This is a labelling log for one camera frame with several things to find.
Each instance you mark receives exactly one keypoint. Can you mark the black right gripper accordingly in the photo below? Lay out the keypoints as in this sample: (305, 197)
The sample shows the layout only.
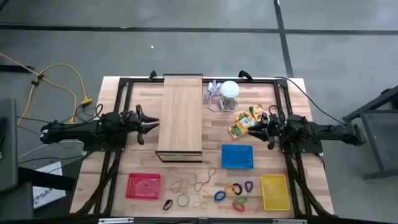
(276, 132)

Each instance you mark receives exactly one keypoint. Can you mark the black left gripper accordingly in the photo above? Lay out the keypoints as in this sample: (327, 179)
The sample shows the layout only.
(132, 126)

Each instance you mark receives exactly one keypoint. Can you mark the wide tan rubber band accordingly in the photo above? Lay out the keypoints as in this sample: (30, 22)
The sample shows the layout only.
(183, 171)

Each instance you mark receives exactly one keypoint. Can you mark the orange rubber band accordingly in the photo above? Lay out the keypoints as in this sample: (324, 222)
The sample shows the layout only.
(173, 186)

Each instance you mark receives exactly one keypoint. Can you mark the thin tan rubber band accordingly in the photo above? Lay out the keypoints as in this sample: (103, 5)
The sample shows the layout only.
(209, 177)

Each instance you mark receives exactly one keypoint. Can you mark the green rubber band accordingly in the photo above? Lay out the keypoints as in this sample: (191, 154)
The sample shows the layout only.
(178, 200)

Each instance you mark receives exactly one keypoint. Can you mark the black rubber band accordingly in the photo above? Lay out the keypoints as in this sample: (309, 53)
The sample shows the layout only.
(163, 206)

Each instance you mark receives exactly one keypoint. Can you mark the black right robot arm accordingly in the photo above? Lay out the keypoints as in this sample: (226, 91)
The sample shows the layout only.
(329, 132)

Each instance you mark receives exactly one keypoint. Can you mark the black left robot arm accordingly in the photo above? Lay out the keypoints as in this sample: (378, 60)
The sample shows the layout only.
(77, 130)

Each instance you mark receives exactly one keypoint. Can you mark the blue plastic basket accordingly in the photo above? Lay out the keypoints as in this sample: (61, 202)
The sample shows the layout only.
(237, 156)

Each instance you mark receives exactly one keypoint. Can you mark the black clamp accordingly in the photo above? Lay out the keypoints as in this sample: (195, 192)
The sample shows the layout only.
(152, 74)
(245, 74)

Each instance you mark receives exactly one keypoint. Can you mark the white mushroom table lamp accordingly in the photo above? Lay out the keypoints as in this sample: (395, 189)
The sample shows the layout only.
(229, 89)

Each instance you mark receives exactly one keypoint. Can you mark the red plastic basket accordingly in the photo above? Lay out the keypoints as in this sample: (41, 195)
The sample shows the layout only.
(143, 186)

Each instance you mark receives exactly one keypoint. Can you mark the yellow plastic basket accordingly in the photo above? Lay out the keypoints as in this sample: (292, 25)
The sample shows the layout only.
(275, 192)

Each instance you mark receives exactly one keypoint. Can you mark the black flat beam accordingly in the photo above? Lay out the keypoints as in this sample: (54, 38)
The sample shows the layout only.
(46, 179)

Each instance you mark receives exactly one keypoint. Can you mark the white printed box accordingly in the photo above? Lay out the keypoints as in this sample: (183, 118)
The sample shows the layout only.
(46, 199)

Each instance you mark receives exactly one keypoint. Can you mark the black metal cart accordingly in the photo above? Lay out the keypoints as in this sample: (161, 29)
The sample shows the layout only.
(382, 175)

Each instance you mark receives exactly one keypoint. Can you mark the dark grey cabinet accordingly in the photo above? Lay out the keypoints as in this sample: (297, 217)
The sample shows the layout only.
(7, 140)

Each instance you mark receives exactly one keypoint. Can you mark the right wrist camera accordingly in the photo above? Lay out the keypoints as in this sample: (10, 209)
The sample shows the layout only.
(275, 123)

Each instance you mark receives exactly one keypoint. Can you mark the wooden shelf riser black frame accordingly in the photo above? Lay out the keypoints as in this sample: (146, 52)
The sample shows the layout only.
(180, 115)

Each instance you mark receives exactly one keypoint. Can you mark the silver bracket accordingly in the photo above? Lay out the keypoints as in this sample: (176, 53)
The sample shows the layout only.
(115, 220)
(289, 221)

